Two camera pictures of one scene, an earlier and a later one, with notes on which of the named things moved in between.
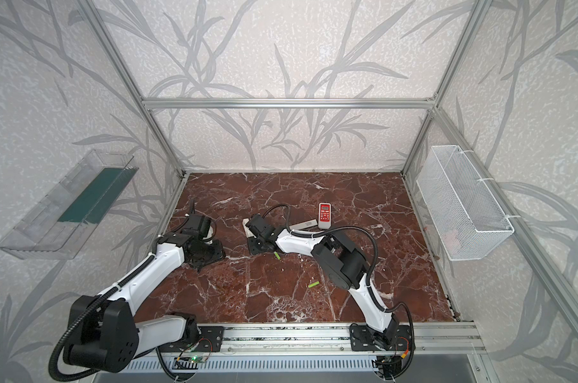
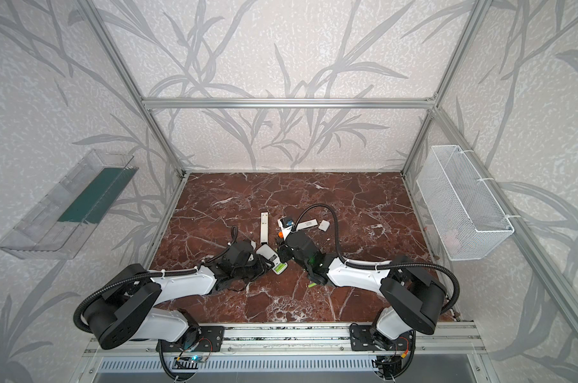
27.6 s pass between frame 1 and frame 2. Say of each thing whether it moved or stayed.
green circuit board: stayed
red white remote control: moved
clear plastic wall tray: stayed
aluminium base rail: stayed
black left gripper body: moved
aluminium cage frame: stayed
